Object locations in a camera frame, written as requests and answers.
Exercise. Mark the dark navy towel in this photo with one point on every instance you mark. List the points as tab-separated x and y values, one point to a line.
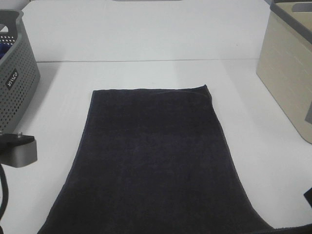
154	161

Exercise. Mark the beige plastic storage bin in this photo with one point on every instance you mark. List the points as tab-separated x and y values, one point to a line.
285	63

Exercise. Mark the grey perforated plastic basket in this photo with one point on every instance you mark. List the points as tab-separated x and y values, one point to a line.
19	73

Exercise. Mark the blue cloth in basket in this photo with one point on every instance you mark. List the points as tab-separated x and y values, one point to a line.
3	49

